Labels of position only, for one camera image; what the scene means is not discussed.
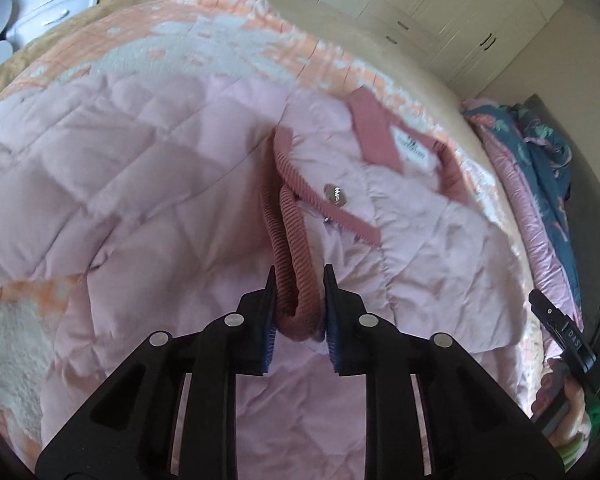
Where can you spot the person's right hand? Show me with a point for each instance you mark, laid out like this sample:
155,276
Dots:
575,412

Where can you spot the white wardrobe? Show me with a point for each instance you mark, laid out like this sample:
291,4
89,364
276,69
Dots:
430,0

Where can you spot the orange and white plush blanket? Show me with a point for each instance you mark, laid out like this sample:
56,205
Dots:
205,45

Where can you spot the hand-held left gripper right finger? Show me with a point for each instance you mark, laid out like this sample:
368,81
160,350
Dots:
330,341

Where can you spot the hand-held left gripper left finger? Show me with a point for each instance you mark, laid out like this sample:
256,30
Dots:
269,341

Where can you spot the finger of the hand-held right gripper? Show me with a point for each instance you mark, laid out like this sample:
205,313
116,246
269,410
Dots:
545,307

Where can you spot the pink and teal duvet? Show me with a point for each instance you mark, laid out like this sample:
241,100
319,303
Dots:
535,170

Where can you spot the white drawer cabinet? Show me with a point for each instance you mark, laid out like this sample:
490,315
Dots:
45,5

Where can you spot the bed with tan sheet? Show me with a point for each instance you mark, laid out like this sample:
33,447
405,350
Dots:
330,25

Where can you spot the pink quilted jacket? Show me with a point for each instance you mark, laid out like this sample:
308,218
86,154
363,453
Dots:
180,210

